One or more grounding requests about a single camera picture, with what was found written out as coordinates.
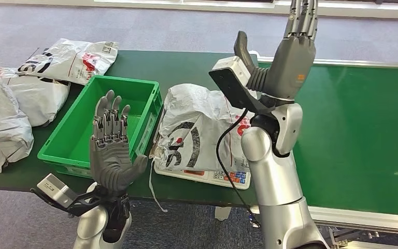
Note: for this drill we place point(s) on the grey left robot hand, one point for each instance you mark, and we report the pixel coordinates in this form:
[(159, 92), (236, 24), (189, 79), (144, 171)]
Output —
[(109, 165)]

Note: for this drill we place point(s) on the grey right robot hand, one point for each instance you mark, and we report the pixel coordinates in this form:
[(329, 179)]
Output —
[(291, 65)]

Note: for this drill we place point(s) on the white printed courier bag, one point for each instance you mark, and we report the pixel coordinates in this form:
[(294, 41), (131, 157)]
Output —
[(192, 117)]

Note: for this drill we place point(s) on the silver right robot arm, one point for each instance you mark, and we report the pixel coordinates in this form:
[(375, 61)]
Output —
[(274, 178)]

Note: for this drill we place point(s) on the green plastic crate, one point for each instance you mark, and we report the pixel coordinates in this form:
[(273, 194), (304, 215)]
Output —
[(133, 99)]

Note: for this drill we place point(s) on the bulging white courier bag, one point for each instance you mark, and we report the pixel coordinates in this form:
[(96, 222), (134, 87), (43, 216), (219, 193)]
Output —
[(37, 99)]

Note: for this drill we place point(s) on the dark green table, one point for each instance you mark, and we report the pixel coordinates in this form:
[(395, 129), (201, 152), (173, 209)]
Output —
[(185, 68)]

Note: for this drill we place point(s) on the crumpled grey courier bag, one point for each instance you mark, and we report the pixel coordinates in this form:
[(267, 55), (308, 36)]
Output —
[(3, 134)]

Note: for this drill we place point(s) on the flat white courier bag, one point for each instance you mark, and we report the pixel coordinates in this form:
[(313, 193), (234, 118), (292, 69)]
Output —
[(68, 58)]

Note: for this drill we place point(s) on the white table leg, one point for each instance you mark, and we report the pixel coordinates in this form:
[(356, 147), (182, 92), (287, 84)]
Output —
[(222, 213)]

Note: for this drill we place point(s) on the white electronic scale steel tray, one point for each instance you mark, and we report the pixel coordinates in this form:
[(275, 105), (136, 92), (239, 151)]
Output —
[(233, 178)]

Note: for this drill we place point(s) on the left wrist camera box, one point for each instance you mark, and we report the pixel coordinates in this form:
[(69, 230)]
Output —
[(56, 190)]

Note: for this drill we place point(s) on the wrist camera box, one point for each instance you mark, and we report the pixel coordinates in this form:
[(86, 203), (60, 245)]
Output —
[(230, 82), (56, 190)]

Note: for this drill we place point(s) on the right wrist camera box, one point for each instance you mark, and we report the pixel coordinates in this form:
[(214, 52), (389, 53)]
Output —
[(230, 82)]

